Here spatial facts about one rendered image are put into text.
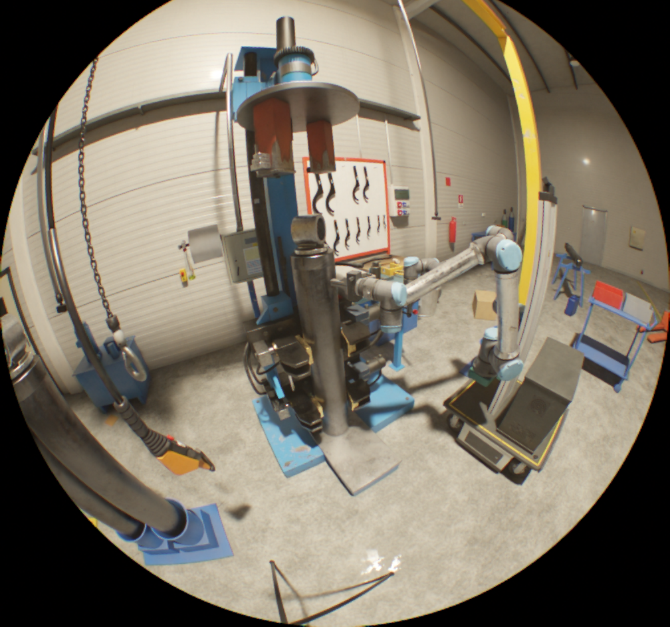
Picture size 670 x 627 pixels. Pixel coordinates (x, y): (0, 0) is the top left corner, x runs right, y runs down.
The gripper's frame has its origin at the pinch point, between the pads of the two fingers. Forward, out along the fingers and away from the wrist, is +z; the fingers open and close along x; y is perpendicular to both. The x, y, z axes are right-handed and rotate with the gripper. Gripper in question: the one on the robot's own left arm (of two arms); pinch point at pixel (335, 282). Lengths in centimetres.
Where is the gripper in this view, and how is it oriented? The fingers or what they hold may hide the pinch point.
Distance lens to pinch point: 108.4
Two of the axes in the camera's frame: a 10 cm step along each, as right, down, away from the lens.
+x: 0.9, 9.3, 3.7
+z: -7.9, -1.6, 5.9
